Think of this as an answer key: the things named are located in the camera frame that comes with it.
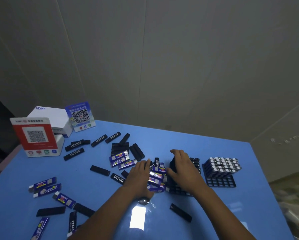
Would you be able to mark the white cardboard box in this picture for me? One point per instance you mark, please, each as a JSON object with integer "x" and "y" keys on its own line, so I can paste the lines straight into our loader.
{"x": 51, "y": 117}

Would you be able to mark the dark round disc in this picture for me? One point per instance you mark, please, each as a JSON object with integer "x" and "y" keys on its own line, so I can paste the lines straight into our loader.
{"x": 143, "y": 201}

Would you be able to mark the black grid tray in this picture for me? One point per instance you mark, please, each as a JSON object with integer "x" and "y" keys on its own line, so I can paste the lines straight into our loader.
{"x": 177, "y": 191}
{"x": 219, "y": 183}

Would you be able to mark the person's right hand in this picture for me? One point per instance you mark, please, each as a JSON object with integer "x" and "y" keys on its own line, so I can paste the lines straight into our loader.
{"x": 188, "y": 174}

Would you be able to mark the person's left hand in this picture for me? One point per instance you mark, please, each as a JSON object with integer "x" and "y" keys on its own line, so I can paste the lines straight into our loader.
{"x": 139, "y": 179}

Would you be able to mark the crumpled clear plastic bags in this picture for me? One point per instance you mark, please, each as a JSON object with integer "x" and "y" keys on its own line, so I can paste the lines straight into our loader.
{"x": 292, "y": 212}

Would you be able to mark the row of black lighters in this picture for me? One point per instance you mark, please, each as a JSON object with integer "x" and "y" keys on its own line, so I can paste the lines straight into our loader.
{"x": 197, "y": 163}

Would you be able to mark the blue code sign stand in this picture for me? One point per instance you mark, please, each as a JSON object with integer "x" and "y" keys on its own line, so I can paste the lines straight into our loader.
{"x": 80, "y": 116}

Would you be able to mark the person's right forearm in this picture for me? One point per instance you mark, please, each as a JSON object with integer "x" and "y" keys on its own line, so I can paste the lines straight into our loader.
{"x": 224, "y": 217}

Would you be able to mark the pile of mixed lighters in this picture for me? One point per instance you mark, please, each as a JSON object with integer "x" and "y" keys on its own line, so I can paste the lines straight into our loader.
{"x": 119, "y": 157}

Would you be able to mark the row of blue lighters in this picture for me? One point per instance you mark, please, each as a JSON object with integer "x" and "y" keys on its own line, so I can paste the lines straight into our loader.
{"x": 222, "y": 166}

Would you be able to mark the person's left forearm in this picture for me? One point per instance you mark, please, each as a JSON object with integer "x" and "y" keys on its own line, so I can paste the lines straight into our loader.
{"x": 107, "y": 217}

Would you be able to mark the black slim lighter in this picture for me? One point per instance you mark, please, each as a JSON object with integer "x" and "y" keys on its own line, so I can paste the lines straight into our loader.
{"x": 180, "y": 212}

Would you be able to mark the red code sign stand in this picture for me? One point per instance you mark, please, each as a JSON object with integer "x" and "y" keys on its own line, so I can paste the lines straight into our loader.
{"x": 34, "y": 134}

